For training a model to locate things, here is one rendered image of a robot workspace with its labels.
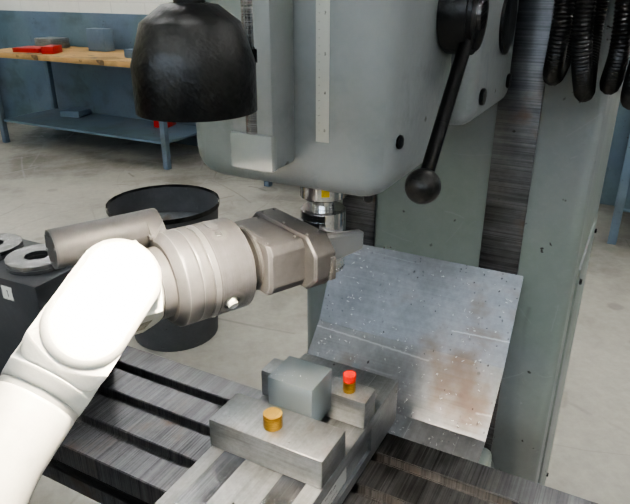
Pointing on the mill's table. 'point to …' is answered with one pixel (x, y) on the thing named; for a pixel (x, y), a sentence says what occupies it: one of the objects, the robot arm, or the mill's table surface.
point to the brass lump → (272, 419)
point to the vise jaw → (279, 440)
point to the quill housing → (353, 96)
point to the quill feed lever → (476, 11)
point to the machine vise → (200, 491)
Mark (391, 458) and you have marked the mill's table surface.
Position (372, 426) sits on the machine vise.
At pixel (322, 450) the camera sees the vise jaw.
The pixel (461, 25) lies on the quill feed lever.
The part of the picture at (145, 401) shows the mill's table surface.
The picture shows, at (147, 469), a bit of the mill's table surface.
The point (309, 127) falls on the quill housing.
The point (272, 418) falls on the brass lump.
